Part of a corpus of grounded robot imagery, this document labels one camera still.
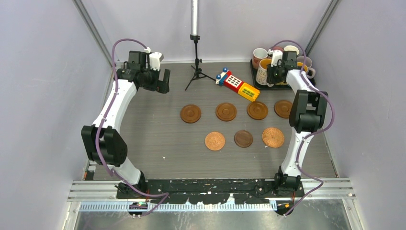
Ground patterned mug orange inside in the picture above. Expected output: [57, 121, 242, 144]
[256, 58, 273, 87]

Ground ridged wooden coaster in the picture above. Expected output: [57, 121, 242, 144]
[215, 103, 237, 122]
[180, 104, 202, 123]
[247, 101, 269, 120]
[274, 100, 293, 119]

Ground woven coaster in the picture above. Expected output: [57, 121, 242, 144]
[204, 132, 226, 151]
[262, 127, 285, 148]

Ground dark wooden coaster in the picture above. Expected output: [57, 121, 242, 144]
[234, 130, 253, 148]

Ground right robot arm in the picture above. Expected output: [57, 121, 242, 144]
[267, 49, 327, 197]

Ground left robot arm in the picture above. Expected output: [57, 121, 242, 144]
[81, 51, 170, 198]

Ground yellow mug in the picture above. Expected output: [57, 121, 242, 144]
[275, 81, 287, 86]

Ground black tray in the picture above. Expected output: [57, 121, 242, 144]
[250, 64, 316, 91]

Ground pink mug white inside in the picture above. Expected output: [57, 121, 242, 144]
[251, 48, 268, 69]

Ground black mug white inside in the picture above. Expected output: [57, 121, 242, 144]
[283, 45, 300, 55]

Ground toy block house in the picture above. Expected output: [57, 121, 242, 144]
[215, 68, 260, 102]

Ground grey mug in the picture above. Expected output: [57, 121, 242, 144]
[296, 56, 313, 68]

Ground blue mug orange inside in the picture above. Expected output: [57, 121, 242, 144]
[297, 62, 316, 79]

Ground black tripod with pole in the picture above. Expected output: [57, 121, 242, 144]
[185, 0, 215, 91]

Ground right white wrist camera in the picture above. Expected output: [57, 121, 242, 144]
[268, 49, 283, 67]

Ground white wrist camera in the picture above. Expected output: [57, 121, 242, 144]
[268, 49, 283, 67]
[144, 46, 164, 71]

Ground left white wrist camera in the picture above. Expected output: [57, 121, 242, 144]
[144, 46, 164, 71]

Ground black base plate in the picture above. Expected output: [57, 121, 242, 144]
[115, 179, 305, 205]

